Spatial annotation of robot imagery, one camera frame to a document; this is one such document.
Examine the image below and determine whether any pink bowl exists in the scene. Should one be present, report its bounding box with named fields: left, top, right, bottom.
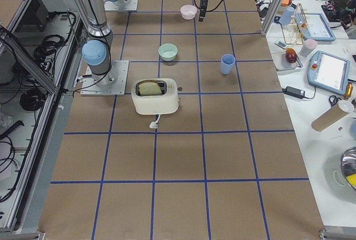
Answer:
left=180, top=4, right=197, bottom=20

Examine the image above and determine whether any green bowl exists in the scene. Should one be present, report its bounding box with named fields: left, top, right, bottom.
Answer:
left=158, top=43, right=178, bottom=62

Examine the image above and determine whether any light blue cup on rack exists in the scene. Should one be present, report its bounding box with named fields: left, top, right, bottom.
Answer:
left=279, top=7, right=294, bottom=26

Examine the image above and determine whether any small remote control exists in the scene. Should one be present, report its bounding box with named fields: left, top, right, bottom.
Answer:
left=274, top=40, right=288, bottom=49

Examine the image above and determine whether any metal tray with mango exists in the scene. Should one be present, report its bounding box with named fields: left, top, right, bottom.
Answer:
left=271, top=52, right=304, bottom=73

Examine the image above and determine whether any mango fruit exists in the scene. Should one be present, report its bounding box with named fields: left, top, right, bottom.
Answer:
left=285, top=48, right=298, bottom=64

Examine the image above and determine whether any toast slice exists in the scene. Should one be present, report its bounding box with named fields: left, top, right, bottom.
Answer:
left=139, top=82, right=162, bottom=96

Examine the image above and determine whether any cream toaster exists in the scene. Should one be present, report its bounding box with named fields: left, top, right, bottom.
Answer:
left=131, top=78, right=179, bottom=115

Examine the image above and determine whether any teach pendant tablet far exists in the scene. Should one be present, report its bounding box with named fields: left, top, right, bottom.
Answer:
left=294, top=12, right=336, bottom=42

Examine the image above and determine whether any teach pendant tablet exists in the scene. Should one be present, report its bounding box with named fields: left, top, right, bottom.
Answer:
left=294, top=12, right=336, bottom=42
left=307, top=51, right=350, bottom=95

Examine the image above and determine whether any pink cup on desk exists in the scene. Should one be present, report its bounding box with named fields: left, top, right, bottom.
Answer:
left=299, top=39, right=318, bottom=57

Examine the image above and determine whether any black power adapter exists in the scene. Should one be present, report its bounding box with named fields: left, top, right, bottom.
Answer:
left=282, top=86, right=305, bottom=99

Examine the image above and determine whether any teach pendant tablet near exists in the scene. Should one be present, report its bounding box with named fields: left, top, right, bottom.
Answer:
left=307, top=51, right=350, bottom=95

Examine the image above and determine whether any cardboard tube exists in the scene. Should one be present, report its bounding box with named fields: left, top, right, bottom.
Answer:
left=311, top=100, right=354, bottom=132

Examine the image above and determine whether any steel mixing bowl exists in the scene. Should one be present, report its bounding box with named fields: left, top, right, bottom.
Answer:
left=333, top=147, right=355, bottom=191

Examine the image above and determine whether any gold wire rack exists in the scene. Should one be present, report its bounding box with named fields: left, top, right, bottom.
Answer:
left=282, top=3, right=308, bottom=46

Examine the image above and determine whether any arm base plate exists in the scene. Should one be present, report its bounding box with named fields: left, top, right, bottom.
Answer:
left=104, top=0, right=139, bottom=12
left=80, top=60, right=129, bottom=96

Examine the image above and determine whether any toaster white cord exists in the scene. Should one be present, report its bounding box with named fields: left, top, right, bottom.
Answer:
left=149, top=113, right=161, bottom=129

